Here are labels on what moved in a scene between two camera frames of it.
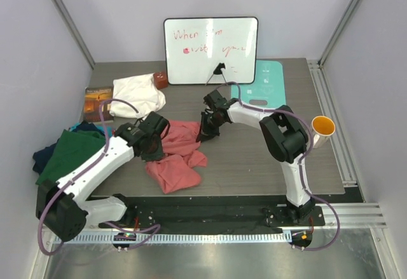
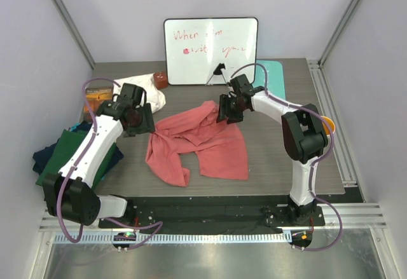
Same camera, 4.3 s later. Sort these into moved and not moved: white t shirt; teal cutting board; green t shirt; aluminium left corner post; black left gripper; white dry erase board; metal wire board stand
Moved: black left gripper
Not moved: metal wire board stand; green t shirt; aluminium left corner post; teal cutting board; white dry erase board; white t shirt
